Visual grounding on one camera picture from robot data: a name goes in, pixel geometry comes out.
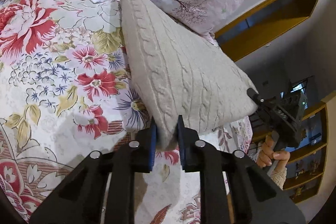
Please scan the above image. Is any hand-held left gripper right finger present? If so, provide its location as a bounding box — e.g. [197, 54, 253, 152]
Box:
[177, 115, 306, 224]

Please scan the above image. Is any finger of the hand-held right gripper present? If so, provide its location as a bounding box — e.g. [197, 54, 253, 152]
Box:
[247, 88, 271, 111]

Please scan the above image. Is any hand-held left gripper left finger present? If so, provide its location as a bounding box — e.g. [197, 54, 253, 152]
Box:
[29, 116, 158, 224]

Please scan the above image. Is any beige cable-knit cushion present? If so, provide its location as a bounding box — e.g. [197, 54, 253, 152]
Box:
[119, 0, 259, 152]

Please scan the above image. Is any person's right forearm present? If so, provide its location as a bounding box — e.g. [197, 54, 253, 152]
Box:
[268, 161, 288, 189]

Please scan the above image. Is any person's right hand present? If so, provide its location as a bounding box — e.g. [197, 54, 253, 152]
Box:
[256, 135, 290, 168]

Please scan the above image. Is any yellow wooden shelf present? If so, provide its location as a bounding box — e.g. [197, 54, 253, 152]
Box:
[282, 93, 331, 205]

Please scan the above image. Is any yellow wooden shelf unit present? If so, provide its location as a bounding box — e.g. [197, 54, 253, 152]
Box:
[214, 0, 326, 62]

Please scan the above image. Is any floral bed sheet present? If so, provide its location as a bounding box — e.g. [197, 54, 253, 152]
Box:
[0, 0, 254, 224]

